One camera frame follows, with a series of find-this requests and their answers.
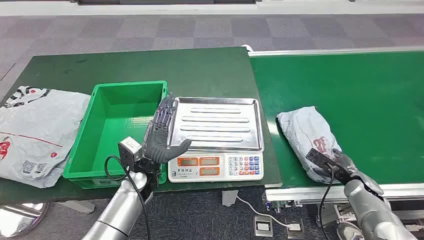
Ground grey table leg bracket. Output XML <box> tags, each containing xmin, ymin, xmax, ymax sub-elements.
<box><xmin>221</xmin><ymin>189</ymin><xmax>239</xmax><ymax>208</ymax></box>

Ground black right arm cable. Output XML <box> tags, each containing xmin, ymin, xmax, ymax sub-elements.
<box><xmin>317</xmin><ymin>165</ymin><xmax>335</xmax><ymax>240</ymax></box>

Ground grey table foot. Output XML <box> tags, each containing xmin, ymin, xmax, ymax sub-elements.
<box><xmin>56</xmin><ymin>199</ymin><xmax>96</xmax><ymax>215</ymax></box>

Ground green conveyor belt aluminium frame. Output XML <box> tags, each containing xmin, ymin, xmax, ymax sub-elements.
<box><xmin>248</xmin><ymin>46</ymin><xmax>424</xmax><ymax>223</ymax></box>

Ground green plastic crate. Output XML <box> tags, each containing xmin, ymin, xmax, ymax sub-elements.
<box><xmin>62</xmin><ymin>80</ymin><xmax>169</xmax><ymax>190</ymax></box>

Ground grey parcel bag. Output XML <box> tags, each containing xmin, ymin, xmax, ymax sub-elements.
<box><xmin>276</xmin><ymin>105</ymin><xmax>345</xmax><ymax>185</ymax></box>

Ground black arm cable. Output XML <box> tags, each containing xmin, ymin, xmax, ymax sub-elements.
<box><xmin>317</xmin><ymin>165</ymin><xmax>335</xmax><ymax>240</ymax></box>
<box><xmin>104</xmin><ymin>154</ymin><xmax>152</xmax><ymax>240</ymax></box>

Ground silver floor socket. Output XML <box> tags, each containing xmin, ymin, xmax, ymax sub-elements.
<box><xmin>285</xmin><ymin>218</ymin><xmax>306</xmax><ymax>240</ymax></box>
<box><xmin>253</xmin><ymin>215</ymin><xmax>274</xmax><ymax>238</ymax></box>

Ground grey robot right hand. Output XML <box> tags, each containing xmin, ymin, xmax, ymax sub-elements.
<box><xmin>311</xmin><ymin>149</ymin><xmax>359</xmax><ymax>184</ymax></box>

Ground white floor cable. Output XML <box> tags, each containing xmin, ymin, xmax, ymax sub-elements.
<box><xmin>236</xmin><ymin>195</ymin><xmax>292</xmax><ymax>229</ymax></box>

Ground round chrome base plate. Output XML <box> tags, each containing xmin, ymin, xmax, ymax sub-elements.
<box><xmin>0</xmin><ymin>202</ymin><xmax>50</xmax><ymax>239</ymax></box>

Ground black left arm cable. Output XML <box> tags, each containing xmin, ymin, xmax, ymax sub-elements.
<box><xmin>104</xmin><ymin>154</ymin><xmax>152</xmax><ymax>240</ymax></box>

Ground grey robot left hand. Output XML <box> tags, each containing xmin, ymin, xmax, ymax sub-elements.
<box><xmin>142</xmin><ymin>93</ymin><xmax>192</xmax><ymax>166</ymax></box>

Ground grey shoe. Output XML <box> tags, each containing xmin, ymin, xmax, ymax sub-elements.
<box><xmin>336</xmin><ymin>221</ymin><xmax>365</xmax><ymax>240</ymax></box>

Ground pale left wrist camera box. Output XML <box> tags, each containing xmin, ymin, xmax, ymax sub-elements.
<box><xmin>117</xmin><ymin>136</ymin><xmax>144</xmax><ymax>168</ymax></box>

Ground large grey mailer bag QR codes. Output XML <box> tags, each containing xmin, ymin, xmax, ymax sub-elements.
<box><xmin>0</xmin><ymin>85</ymin><xmax>92</xmax><ymax>189</ymax></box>

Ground white electronic scale steel tray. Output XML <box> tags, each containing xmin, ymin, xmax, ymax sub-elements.
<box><xmin>167</xmin><ymin>96</ymin><xmax>265</xmax><ymax>183</ymax></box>

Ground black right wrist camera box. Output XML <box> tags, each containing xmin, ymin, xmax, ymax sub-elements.
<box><xmin>305</xmin><ymin>148</ymin><xmax>345</xmax><ymax>176</ymax></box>

